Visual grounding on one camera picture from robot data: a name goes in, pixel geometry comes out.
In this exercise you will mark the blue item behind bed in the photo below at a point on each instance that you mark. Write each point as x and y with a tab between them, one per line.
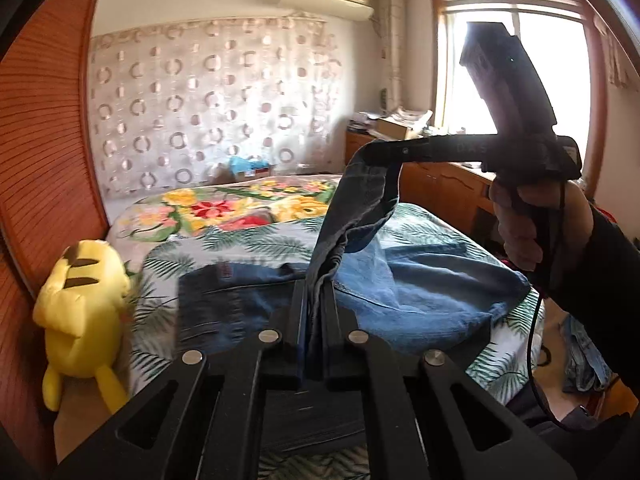
243	169

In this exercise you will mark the palm leaf print bedsheet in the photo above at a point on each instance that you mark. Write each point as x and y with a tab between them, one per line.
500	368

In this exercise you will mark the yellow Pikachu plush toy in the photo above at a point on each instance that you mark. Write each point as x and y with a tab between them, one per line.
80	308

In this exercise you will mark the cardboard box on cabinet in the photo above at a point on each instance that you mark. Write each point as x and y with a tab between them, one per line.
403	124

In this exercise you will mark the sheer circle pattern curtain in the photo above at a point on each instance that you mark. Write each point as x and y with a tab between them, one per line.
170	104

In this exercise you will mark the floral pink blanket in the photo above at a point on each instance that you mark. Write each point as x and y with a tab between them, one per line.
230	207

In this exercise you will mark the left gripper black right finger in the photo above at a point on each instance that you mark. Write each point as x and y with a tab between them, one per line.
337	323

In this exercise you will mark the blue denim jeans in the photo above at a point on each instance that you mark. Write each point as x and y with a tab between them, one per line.
426	295

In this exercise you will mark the window with bright light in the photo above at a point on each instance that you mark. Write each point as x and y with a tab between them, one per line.
561	40

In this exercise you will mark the clothes pile on floor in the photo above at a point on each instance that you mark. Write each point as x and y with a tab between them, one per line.
585	370

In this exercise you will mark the long wooden side cabinet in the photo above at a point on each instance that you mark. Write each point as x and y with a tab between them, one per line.
455	194

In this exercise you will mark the person's right hand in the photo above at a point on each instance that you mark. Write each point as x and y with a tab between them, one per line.
519	229

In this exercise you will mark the person's right forearm black sleeve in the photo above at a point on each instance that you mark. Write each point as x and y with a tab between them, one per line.
596	281

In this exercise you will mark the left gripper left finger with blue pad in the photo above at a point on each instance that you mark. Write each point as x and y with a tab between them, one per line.
296	323

